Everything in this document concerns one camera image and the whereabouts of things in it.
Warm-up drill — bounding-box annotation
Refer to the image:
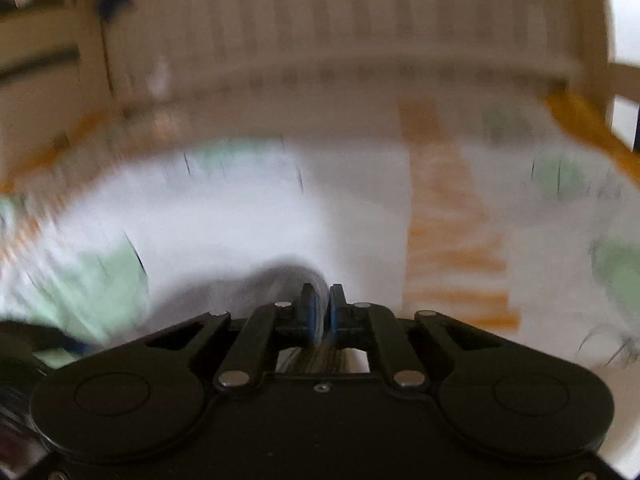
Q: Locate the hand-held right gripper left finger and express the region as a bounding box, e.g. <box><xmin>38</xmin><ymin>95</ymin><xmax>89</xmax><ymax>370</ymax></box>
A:
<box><xmin>120</xmin><ymin>283</ymin><xmax>326</xmax><ymax>392</ymax></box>

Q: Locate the grey hooded sweater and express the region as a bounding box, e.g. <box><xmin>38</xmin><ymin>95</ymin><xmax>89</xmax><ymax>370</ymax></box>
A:
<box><xmin>155</xmin><ymin>260</ymin><xmax>371</xmax><ymax>375</ymax></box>

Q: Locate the light wooden bed frame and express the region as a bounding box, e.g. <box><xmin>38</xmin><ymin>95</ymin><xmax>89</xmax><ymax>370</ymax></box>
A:
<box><xmin>0</xmin><ymin>0</ymin><xmax>640</xmax><ymax>161</ymax></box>

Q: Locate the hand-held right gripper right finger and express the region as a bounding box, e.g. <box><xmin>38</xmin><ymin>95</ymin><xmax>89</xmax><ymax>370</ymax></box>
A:
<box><xmin>327</xmin><ymin>283</ymin><xmax>521</xmax><ymax>391</ymax></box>

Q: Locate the white leaf print duvet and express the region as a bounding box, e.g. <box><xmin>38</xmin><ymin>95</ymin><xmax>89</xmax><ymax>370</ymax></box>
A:
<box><xmin>0</xmin><ymin>100</ymin><xmax>640</xmax><ymax>376</ymax></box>

